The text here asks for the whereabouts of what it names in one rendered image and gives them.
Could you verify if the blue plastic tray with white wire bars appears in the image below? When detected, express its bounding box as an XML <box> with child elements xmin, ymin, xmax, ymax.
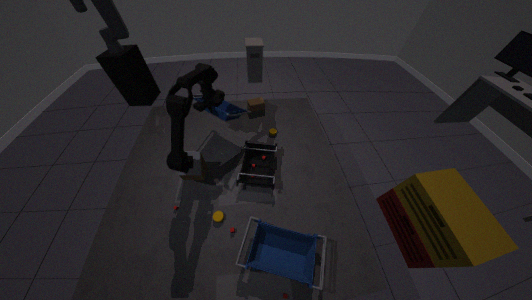
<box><xmin>235</xmin><ymin>217</ymin><xmax>327</xmax><ymax>291</ymax></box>

